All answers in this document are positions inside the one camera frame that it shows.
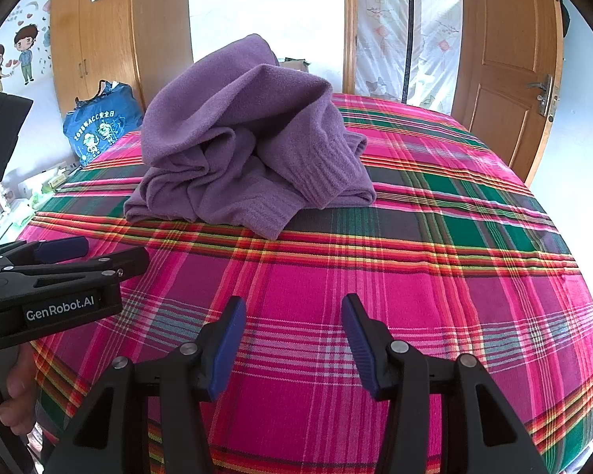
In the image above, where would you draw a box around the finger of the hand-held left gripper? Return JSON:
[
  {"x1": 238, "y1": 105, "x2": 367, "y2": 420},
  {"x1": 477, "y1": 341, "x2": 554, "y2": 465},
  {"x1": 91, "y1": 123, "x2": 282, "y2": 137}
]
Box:
[
  {"x1": 4, "y1": 246, "x2": 151, "y2": 283},
  {"x1": 0, "y1": 236, "x2": 90, "y2": 268}
]

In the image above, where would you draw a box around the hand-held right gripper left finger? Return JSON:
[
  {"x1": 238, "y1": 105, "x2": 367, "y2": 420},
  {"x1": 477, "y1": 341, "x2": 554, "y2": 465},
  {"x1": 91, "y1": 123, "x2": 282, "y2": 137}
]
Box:
[{"x1": 44, "y1": 296, "x2": 248, "y2": 474}]

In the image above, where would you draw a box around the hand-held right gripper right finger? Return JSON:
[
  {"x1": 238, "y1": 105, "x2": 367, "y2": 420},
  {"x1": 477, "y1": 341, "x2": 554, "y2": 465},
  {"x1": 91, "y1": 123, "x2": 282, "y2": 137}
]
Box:
[{"x1": 341, "y1": 293, "x2": 549, "y2": 474}]

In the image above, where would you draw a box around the purple sweater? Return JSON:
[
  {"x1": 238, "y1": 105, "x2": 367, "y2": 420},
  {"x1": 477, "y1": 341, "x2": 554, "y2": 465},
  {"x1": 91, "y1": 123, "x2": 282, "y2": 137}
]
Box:
[{"x1": 123, "y1": 34, "x2": 377, "y2": 240}]

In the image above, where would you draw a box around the person's left hand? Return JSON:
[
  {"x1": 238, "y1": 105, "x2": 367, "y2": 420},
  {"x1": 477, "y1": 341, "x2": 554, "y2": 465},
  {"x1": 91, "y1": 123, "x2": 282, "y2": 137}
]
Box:
[{"x1": 0, "y1": 344, "x2": 39, "y2": 436}]

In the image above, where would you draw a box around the pink plaid bed sheet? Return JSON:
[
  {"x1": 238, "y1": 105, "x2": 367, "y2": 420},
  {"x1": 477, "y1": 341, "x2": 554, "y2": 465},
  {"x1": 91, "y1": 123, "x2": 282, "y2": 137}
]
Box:
[{"x1": 17, "y1": 91, "x2": 593, "y2": 474}]

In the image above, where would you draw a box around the blue tote bag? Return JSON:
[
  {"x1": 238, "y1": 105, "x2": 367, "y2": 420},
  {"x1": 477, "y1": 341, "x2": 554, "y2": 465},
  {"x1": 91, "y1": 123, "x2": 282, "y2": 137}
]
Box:
[{"x1": 62, "y1": 79, "x2": 144, "y2": 167}]

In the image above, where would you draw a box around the wooden wardrobe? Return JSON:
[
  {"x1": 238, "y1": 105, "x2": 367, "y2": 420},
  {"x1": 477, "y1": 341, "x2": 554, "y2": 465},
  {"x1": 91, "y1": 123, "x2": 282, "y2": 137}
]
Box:
[{"x1": 49, "y1": 0, "x2": 195, "y2": 124}]

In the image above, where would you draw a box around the cardboard box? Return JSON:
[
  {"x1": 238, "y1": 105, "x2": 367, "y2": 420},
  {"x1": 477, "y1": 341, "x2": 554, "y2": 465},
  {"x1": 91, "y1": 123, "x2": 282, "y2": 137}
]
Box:
[{"x1": 279, "y1": 56, "x2": 311, "y2": 76}]

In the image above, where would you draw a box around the clear plastic door curtain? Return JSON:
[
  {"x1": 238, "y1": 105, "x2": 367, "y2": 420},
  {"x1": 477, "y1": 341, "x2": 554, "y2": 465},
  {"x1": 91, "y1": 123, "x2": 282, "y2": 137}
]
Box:
[{"x1": 356, "y1": 0, "x2": 465, "y2": 114}]

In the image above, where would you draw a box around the wooden door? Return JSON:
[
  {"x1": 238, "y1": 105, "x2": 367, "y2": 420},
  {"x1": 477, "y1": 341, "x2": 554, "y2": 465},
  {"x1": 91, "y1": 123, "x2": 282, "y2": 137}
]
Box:
[{"x1": 449, "y1": 0, "x2": 565, "y2": 183}]

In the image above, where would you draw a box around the cartoon wall sticker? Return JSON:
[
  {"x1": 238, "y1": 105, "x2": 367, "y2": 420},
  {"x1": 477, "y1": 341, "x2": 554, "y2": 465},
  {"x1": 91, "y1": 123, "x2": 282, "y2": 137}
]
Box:
[{"x1": 0, "y1": 0, "x2": 53, "y2": 102}]

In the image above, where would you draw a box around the metal door handle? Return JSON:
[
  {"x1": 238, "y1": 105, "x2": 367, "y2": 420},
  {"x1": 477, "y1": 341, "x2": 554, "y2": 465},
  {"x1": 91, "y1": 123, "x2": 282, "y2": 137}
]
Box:
[{"x1": 526, "y1": 74, "x2": 559, "y2": 119}]

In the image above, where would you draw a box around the wooden door frame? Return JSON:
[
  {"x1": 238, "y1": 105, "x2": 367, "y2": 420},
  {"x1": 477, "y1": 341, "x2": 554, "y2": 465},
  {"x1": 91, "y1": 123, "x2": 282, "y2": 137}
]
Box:
[{"x1": 343, "y1": 0, "x2": 359, "y2": 94}]

